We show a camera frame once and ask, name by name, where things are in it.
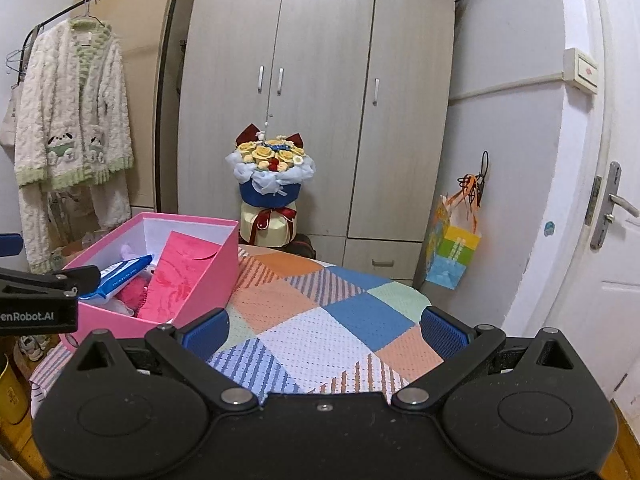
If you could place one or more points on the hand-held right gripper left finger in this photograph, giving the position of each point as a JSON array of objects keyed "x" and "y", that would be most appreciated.
[{"x": 206, "y": 332}]

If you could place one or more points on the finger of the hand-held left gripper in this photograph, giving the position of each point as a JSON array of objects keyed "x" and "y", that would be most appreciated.
[
  {"x": 10, "y": 244},
  {"x": 60, "y": 282}
]

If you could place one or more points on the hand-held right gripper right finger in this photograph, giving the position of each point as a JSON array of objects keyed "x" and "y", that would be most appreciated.
[{"x": 442, "y": 332}]

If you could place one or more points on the pink cardboard box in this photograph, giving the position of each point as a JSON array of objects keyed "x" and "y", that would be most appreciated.
[{"x": 205, "y": 280}]

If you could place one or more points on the blue wet wipes packet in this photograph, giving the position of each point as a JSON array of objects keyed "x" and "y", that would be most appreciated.
[{"x": 117, "y": 275}]

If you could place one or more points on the red paper envelope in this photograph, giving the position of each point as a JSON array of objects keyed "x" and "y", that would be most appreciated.
[{"x": 185, "y": 270}]

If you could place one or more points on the cream fluffy pants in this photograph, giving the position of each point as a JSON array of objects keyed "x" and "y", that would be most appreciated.
[{"x": 35, "y": 225}]

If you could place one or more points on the colourful paper gift bag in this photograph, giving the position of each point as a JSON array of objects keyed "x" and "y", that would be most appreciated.
[{"x": 452, "y": 255}]

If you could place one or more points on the yellow bin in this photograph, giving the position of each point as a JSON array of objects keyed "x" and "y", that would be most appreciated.
[{"x": 12, "y": 395}]

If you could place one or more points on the patchwork tablecloth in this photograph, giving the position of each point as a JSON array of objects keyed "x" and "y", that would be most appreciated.
[{"x": 310, "y": 320}]

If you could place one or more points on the beige tote bag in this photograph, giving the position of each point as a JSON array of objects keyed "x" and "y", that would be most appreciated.
[{"x": 10, "y": 125}]

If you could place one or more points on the dark stool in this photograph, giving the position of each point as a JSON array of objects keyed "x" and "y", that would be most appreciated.
[{"x": 302, "y": 247}]

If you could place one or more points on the cream fluffy cardigan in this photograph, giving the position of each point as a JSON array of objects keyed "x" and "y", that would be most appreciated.
[{"x": 70, "y": 110}]

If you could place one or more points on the flower bouquet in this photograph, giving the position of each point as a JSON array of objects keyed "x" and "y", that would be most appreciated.
[{"x": 272, "y": 180}]

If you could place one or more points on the white door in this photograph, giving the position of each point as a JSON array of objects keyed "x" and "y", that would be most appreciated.
[{"x": 615, "y": 310}]

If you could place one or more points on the black clothes rack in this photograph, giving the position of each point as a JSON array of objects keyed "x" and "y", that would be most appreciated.
[{"x": 170, "y": 60}]

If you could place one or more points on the light wooden board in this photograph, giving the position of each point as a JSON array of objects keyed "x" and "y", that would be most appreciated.
[{"x": 145, "y": 35}]

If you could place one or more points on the beige wardrobe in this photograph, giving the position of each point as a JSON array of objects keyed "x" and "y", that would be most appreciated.
[{"x": 325, "y": 85}]

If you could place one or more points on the small blue wall sticker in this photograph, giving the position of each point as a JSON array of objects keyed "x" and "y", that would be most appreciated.
[{"x": 550, "y": 227}]

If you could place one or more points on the beige wall switch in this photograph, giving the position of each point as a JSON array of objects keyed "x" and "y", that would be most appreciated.
[{"x": 582, "y": 70}]

